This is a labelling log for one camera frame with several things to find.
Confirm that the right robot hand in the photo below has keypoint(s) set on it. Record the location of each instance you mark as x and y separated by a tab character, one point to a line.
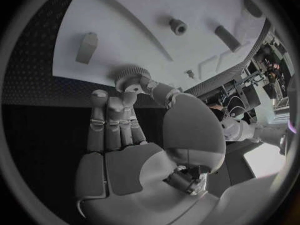
131	168

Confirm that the grey block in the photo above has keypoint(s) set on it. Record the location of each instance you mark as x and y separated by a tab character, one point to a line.
86	48

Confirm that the small grey peg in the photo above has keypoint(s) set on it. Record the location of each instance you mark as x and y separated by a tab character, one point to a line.
190	73

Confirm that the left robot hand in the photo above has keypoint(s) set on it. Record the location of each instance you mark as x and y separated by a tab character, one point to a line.
217	112

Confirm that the grey gear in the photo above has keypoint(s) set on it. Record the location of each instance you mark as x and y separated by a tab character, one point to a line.
128	72

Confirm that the grey long cylinder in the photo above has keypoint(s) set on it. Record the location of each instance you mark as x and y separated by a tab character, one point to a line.
227	39
252	6

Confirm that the workshop equipment rack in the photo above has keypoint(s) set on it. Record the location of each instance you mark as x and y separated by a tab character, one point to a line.
257	82

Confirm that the white task board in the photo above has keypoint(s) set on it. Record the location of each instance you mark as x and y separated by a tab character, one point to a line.
131	41

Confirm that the grey short cylinder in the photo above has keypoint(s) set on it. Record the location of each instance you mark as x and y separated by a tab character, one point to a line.
177	26

